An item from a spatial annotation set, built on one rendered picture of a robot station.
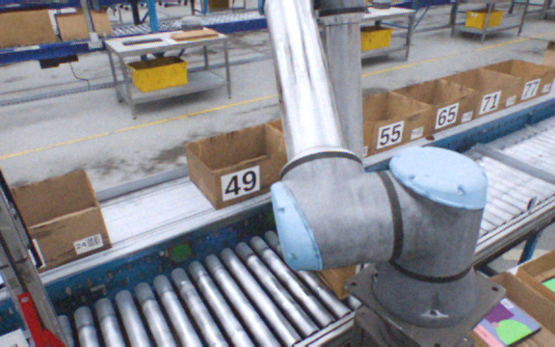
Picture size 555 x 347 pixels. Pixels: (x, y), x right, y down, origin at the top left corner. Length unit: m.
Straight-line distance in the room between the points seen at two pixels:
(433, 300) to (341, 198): 0.25
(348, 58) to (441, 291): 0.59
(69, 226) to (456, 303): 1.10
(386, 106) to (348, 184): 1.72
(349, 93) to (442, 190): 0.50
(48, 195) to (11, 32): 3.99
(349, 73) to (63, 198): 1.14
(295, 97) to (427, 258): 0.36
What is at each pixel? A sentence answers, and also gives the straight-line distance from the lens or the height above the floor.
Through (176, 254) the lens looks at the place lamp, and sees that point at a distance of 1.48.
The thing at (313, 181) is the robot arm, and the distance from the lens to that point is 0.62.
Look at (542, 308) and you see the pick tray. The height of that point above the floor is 0.81.
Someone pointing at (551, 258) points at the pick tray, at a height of 0.81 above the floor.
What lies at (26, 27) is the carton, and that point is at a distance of 5.51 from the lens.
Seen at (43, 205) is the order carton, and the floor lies 0.95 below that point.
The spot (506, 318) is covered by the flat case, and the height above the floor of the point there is 0.78.
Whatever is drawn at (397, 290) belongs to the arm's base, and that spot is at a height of 1.24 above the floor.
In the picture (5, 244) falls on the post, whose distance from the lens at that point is 0.71.
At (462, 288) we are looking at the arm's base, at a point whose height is 1.26.
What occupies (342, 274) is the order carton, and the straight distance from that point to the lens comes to 1.30.
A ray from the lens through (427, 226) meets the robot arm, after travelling 0.64.
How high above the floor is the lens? 1.77
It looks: 30 degrees down
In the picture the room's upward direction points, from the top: 1 degrees counter-clockwise
